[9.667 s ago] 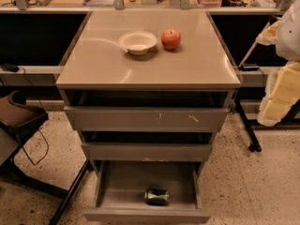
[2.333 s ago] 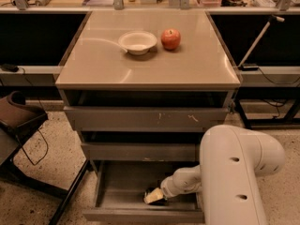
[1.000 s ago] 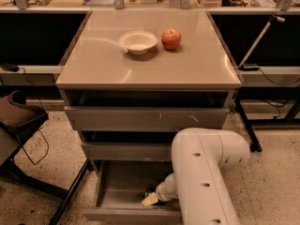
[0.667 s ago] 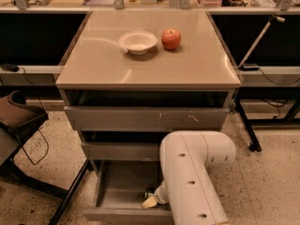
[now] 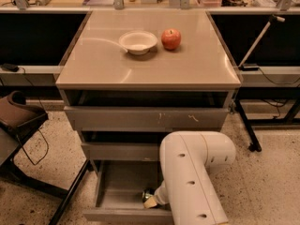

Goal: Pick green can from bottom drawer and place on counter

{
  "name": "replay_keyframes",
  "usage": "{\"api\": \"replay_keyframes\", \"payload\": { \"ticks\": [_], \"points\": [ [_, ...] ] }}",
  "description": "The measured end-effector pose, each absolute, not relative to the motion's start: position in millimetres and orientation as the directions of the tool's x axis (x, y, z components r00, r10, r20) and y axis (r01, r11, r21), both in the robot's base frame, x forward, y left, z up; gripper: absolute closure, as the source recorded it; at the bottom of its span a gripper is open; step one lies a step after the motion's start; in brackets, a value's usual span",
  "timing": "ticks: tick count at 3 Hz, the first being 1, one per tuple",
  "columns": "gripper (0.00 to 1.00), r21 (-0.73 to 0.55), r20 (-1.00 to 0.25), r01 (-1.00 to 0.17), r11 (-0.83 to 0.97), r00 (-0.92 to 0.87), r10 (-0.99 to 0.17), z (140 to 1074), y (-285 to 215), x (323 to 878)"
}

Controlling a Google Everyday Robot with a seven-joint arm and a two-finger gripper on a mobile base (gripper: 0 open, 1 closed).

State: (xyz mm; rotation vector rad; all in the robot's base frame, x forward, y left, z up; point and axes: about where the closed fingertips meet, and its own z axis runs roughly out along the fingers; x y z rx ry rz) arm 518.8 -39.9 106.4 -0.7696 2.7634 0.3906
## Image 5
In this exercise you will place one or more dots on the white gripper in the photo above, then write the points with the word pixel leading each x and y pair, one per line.
pixel 159 193

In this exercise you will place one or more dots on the green soda can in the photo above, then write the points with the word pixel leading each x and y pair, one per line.
pixel 147 193

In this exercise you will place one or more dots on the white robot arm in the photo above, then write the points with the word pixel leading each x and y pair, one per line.
pixel 186 159

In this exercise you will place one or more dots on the grey bottom drawer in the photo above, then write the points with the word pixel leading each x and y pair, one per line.
pixel 119 194

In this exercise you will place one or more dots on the grey drawer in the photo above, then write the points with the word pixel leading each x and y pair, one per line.
pixel 148 111
pixel 119 194
pixel 126 146

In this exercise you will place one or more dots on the grey middle drawer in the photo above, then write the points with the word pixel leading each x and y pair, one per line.
pixel 126 146

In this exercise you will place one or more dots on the grey top drawer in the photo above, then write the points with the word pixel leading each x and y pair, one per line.
pixel 148 111

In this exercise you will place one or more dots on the grey drawer cabinet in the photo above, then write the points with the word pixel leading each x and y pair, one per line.
pixel 98 62

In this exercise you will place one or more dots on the black table leg right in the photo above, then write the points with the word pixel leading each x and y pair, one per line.
pixel 254 145

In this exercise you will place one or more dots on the brown chair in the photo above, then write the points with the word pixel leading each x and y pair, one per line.
pixel 19 121

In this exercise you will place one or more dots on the white bowl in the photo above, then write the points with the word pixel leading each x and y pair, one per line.
pixel 138 42

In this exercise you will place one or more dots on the red apple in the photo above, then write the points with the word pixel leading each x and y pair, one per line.
pixel 171 39

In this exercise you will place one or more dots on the black device on right shelf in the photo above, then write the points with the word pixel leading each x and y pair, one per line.
pixel 249 67

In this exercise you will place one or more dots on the black power adapter left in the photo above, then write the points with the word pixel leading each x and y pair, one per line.
pixel 10 67

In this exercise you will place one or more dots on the white stick with black tip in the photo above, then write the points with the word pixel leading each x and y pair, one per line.
pixel 272 19

